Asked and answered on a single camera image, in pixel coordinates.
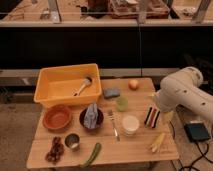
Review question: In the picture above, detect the yellow corn cob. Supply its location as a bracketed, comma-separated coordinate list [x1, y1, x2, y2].
[150, 133, 165, 153]

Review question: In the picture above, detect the blue sponge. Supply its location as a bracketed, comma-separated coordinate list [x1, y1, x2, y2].
[103, 88, 120, 99]

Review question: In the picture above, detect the striped red black object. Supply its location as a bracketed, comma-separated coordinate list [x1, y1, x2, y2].
[144, 107, 160, 128]

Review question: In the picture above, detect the orange fruit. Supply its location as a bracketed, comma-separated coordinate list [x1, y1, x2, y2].
[128, 79, 139, 90]

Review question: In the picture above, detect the white cup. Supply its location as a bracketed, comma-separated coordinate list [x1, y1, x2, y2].
[122, 115, 140, 135]

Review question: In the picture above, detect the black bowl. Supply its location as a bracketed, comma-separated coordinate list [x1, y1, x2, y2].
[79, 109, 104, 130]

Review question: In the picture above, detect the silver fork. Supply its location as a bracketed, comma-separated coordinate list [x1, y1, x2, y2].
[108, 110, 120, 141]

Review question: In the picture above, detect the wooden table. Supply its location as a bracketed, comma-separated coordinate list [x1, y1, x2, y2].
[26, 77, 180, 170]

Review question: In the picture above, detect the green pepper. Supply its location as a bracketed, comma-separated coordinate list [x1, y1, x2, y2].
[79, 143, 102, 168]

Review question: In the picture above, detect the white dish brush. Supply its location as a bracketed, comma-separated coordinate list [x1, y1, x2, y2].
[74, 77, 92, 96]

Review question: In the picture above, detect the green cup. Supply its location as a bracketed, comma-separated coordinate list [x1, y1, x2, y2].
[116, 96, 128, 112]

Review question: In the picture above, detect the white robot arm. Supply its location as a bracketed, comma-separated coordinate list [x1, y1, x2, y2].
[154, 67, 213, 123]

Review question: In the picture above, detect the grey crumpled cloth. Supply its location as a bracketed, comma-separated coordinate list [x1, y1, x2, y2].
[84, 103, 98, 129]

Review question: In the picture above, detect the dark red grapes bunch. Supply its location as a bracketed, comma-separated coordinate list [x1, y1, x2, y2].
[45, 137, 64, 164]

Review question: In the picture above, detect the black foot pedal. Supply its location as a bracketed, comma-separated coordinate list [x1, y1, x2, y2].
[184, 123, 210, 142]

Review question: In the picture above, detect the small metal cup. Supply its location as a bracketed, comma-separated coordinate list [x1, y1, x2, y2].
[65, 133, 80, 150]

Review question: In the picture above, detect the yellow plastic tub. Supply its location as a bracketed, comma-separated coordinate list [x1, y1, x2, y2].
[34, 63, 102, 108]

